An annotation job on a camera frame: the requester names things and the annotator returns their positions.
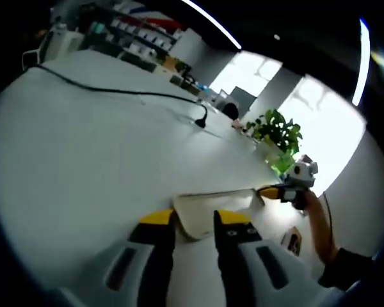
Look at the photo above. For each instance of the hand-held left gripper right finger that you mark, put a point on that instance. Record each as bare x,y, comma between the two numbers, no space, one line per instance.
243,256

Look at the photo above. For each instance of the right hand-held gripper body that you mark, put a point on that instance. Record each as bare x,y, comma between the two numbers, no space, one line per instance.
300,179

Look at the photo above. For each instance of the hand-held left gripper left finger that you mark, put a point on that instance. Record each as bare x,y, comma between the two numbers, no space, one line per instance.
140,256

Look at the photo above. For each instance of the beige cutlery case tray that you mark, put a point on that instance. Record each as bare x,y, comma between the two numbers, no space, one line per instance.
208,211

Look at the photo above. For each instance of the green plastic bottle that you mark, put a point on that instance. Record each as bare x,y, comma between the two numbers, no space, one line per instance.
281,161

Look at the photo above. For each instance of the small brown and white card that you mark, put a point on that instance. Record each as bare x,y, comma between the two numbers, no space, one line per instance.
292,241

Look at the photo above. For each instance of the green potted plant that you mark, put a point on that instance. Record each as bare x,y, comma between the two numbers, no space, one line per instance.
278,128

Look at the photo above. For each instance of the black office chair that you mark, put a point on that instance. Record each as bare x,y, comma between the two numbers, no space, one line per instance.
231,110

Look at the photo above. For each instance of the curved ceiling light strip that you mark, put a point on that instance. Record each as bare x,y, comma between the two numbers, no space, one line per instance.
362,60

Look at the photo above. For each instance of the long ceiling light strip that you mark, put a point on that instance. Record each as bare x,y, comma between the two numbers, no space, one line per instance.
217,22

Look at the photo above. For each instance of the storage shelf with white boxes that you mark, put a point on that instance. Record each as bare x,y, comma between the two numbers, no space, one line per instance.
137,32

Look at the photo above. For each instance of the white office chair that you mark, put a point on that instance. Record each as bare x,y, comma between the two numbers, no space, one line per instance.
35,52

